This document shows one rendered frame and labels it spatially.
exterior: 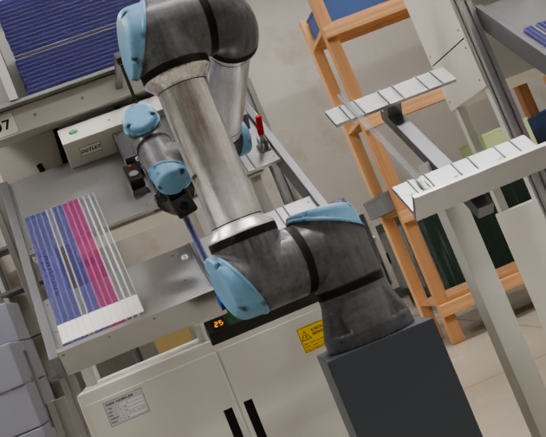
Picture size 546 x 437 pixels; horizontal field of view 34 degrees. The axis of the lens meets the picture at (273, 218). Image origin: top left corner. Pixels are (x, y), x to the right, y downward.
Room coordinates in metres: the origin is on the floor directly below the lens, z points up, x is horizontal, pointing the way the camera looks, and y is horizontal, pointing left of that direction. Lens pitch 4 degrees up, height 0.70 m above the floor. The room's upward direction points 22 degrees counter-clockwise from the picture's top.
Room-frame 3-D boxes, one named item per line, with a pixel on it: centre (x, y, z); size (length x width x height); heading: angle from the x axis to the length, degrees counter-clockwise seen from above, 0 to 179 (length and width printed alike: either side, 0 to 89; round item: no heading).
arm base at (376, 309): (1.50, -0.08, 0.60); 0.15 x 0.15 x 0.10
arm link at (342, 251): (1.50, -0.07, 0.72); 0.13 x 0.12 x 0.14; 108
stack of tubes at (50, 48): (2.46, 0.23, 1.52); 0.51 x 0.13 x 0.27; 101
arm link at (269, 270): (1.46, 0.05, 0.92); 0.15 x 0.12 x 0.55; 108
